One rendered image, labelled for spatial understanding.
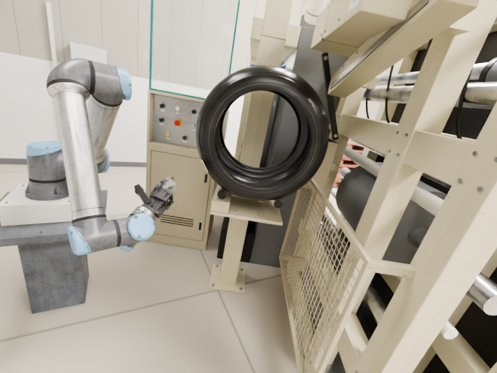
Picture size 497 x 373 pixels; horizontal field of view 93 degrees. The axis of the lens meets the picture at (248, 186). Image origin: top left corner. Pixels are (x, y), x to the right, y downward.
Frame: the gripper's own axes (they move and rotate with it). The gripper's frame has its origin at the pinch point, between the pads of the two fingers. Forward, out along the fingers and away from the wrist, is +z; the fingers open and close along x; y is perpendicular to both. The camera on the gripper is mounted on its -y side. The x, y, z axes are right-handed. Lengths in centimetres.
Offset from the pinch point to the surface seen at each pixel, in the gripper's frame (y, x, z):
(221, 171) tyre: 22.0, 10.2, 7.3
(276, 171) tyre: 44, -6, 37
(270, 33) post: 14, 46, 75
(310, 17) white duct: 24, 43, 137
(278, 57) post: 22, 38, 72
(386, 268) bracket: 85, 29, -18
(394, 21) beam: 59, 73, 31
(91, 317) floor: -23, -82, -58
